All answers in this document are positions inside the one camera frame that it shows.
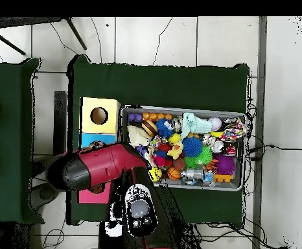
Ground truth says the clear bottle with blue label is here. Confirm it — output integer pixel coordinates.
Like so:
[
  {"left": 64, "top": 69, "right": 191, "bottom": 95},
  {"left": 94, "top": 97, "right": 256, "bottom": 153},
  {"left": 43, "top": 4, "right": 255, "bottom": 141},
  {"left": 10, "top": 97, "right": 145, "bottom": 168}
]
[{"left": 203, "top": 170, "right": 217, "bottom": 188}]

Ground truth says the shallow metal mesh bin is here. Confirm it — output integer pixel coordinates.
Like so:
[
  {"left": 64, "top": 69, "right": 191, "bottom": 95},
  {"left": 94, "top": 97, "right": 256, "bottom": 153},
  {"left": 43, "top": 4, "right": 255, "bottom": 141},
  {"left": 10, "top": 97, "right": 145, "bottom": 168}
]
[{"left": 119, "top": 104, "right": 248, "bottom": 192}]

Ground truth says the wooden box with three holes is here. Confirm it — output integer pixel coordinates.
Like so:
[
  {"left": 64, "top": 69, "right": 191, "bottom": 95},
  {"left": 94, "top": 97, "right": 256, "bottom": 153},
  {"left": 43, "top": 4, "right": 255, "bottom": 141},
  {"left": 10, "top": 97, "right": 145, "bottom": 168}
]
[{"left": 76, "top": 97, "right": 121, "bottom": 204}]

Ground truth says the toy hamburger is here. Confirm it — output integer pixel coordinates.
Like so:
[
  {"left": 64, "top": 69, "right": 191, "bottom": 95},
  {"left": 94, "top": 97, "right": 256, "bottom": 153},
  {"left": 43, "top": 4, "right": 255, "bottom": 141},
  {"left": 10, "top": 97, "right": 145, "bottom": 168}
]
[{"left": 141, "top": 120, "right": 159, "bottom": 139}]

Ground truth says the blue spiky ball with eyes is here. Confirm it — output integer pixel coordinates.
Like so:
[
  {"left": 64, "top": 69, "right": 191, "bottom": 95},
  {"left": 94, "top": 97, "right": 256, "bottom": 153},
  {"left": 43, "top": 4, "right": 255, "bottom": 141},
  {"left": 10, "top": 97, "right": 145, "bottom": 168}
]
[{"left": 155, "top": 117, "right": 177, "bottom": 139}]

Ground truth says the cream cloth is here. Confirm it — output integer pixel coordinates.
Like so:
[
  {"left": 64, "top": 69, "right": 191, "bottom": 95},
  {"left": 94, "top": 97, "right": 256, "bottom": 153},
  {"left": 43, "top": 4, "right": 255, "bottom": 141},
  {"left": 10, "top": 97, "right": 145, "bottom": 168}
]
[{"left": 126, "top": 124, "right": 150, "bottom": 147}]

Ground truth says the yellow plush duck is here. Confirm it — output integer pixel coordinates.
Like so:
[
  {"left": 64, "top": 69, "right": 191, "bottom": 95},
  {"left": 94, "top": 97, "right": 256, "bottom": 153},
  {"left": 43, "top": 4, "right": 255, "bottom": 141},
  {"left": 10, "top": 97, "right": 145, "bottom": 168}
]
[{"left": 167, "top": 141, "right": 185, "bottom": 160}]

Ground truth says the yellow foam ball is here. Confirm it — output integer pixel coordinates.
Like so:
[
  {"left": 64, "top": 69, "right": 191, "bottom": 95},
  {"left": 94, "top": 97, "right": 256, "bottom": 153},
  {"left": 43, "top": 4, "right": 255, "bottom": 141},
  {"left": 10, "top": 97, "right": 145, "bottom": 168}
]
[{"left": 148, "top": 167, "right": 163, "bottom": 183}]

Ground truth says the mint green cloth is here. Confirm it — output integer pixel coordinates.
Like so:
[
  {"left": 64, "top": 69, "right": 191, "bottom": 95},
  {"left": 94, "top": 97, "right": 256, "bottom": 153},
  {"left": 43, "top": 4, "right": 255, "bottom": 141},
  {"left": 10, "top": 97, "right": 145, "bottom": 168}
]
[{"left": 180, "top": 112, "right": 213, "bottom": 140}]

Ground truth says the green spiky ball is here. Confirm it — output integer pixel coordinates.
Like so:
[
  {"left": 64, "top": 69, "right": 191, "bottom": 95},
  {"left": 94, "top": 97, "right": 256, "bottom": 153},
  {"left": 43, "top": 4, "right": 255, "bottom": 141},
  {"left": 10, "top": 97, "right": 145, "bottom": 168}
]
[{"left": 183, "top": 145, "right": 214, "bottom": 170}]

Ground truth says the purple spiky ball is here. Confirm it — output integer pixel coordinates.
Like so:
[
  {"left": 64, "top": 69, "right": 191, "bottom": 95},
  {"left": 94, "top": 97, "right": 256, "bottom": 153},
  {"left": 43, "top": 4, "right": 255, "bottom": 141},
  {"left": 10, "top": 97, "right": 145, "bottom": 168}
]
[{"left": 215, "top": 153, "right": 237, "bottom": 176}]

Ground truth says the black panel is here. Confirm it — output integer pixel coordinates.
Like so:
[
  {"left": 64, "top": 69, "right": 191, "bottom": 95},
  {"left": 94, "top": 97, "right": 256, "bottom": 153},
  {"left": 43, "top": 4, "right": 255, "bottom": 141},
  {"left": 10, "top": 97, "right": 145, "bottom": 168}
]
[{"left": 53, "top": 90, "right": 67, "bottom": 156}]

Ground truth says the grey stand base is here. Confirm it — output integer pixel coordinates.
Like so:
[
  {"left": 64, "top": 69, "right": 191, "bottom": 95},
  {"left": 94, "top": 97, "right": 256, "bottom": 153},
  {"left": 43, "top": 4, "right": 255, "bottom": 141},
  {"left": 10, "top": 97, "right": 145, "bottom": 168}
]
[{"left": 30, "top": 184, "right": 64, "bottom": 211}]

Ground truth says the dark green side table cloth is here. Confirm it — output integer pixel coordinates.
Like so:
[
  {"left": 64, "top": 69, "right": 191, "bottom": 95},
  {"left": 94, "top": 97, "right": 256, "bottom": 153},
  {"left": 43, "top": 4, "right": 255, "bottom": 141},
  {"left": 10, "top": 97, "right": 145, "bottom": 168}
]
[{"left": 0, "top": 58, "right": 45, "bottom": 224}]

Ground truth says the black tripod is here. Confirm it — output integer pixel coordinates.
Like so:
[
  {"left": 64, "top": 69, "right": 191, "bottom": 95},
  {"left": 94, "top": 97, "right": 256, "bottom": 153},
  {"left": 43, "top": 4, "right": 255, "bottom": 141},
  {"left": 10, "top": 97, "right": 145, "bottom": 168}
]
[{"left": 0, "top": 16, "right": 87, "bottom": 56}]

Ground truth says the black power cable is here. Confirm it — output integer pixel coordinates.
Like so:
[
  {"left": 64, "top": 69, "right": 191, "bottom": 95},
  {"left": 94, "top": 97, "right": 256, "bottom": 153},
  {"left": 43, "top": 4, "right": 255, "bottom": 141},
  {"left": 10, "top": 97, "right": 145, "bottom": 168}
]
[{"left": 248, "top": 143, "right": 302, "bottom": 155}]

